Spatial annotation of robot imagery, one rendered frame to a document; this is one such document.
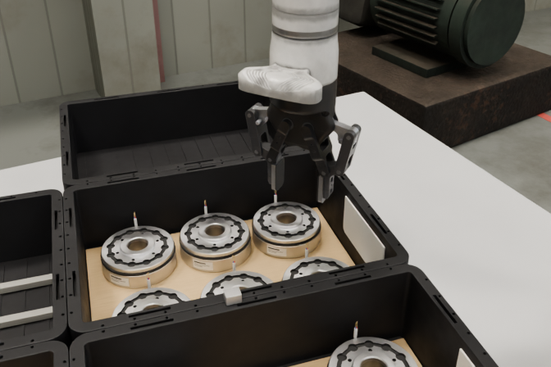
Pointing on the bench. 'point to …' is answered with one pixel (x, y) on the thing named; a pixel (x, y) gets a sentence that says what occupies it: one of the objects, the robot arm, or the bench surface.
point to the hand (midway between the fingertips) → (300, 183)
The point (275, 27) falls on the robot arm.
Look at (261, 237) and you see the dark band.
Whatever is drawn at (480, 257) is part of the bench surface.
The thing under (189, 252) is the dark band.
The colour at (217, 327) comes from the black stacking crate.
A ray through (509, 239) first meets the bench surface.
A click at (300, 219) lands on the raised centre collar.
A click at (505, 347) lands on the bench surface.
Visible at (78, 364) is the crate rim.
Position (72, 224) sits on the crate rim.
